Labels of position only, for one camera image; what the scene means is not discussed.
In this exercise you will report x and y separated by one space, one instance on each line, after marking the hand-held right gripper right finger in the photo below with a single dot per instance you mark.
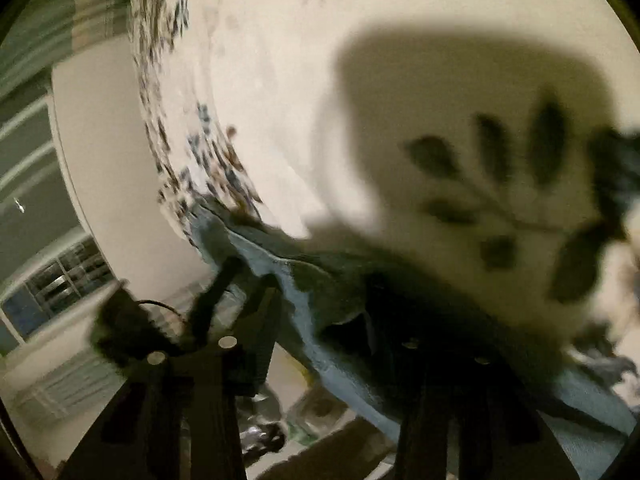
425 410

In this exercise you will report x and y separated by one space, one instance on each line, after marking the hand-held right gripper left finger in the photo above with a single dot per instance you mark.
260 325

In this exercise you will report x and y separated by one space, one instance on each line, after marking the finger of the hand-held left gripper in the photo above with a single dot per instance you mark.
215 290

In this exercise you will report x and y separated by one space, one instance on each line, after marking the blue denim pants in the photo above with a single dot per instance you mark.
302 320

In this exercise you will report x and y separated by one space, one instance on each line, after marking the brown cardboard box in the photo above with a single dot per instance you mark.
332 452

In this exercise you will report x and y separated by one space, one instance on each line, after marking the shiny dark object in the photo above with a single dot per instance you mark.
262 435

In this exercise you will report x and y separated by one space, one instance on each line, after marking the striped green curtain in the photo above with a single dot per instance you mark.
55 20

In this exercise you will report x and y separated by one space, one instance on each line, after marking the white leaf-print bed sheet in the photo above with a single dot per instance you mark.
400 15

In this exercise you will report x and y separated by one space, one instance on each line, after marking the window with grid frame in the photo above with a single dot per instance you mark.
55 285

